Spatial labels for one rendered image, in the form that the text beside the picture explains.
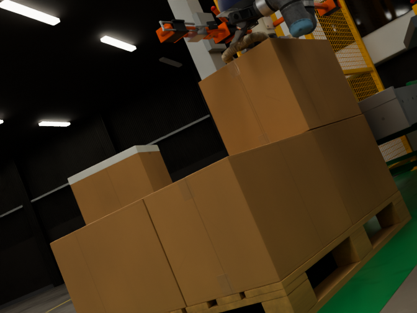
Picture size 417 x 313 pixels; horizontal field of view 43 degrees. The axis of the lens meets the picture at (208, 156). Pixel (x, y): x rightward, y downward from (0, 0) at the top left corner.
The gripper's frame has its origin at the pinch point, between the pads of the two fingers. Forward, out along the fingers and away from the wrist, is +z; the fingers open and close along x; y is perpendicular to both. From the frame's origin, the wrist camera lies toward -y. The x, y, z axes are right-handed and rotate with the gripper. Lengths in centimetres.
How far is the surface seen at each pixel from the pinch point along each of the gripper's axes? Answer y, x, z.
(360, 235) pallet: 1, -98, -20
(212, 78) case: -1.0, -15.0, 12.8
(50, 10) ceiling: 331, 289, 442
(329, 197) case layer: -9, -79, -19
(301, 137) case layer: -10, -55, -19
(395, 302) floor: -55, -108, -48
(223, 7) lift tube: 17.9, 15.3, 4.3
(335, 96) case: 37, -42, -19
